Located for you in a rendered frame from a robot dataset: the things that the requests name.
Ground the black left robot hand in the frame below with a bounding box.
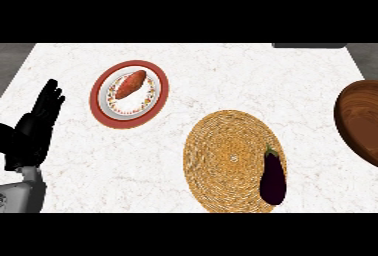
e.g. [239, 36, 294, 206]
[0, 78, 67, 172]

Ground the red round placemat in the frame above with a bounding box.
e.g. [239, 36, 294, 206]
[89, 59, 172, 130]

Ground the woven tan round placemat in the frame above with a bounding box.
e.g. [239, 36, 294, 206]
[182, 109, 290, 214]

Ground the brown wooden bowl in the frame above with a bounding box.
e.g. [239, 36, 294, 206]
[332, 79, 378, 168]

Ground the white patterned plate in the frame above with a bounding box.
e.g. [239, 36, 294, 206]
[98, 70, 161, 122]

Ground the reddish sweet potato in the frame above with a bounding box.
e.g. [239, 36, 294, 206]
[114, 69, 148, 100]

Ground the dark purple eggplant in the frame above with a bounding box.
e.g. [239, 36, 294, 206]
[259, 143, 288, 206]

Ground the dark grey appliance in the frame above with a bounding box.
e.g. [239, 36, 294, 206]
[272, 42, 349, 50]

